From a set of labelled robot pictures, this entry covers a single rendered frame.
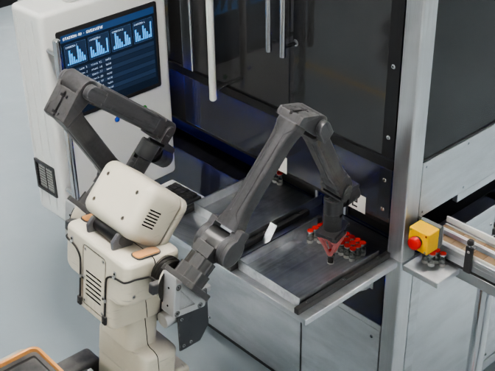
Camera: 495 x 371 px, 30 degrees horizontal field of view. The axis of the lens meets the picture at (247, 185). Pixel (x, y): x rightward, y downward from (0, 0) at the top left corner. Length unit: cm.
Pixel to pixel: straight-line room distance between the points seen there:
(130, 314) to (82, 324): 167
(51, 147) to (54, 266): 140
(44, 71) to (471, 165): 136
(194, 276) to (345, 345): 111
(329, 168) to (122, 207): 59
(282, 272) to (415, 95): 67
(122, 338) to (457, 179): 114
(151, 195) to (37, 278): 218
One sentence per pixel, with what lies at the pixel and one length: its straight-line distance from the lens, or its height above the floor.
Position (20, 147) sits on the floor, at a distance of 548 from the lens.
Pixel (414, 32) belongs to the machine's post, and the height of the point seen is 162.
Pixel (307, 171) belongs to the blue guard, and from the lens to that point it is 297.
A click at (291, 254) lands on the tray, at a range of 286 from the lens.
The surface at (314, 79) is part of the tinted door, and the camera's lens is 283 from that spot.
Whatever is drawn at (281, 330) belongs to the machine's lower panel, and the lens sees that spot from 346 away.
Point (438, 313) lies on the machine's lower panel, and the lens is 320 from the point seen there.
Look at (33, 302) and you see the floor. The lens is 423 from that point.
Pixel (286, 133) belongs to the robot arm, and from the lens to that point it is 224.
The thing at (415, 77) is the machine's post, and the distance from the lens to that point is 254.
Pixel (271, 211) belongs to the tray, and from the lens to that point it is 306.
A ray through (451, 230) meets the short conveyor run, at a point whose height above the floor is 97.
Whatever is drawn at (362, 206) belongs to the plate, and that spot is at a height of 101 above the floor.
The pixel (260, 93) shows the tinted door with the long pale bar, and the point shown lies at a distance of 303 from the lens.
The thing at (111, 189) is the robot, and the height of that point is 135.
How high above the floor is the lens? 253
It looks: 31 degrees down
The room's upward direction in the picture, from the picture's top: 1 degrees counter-clockwise
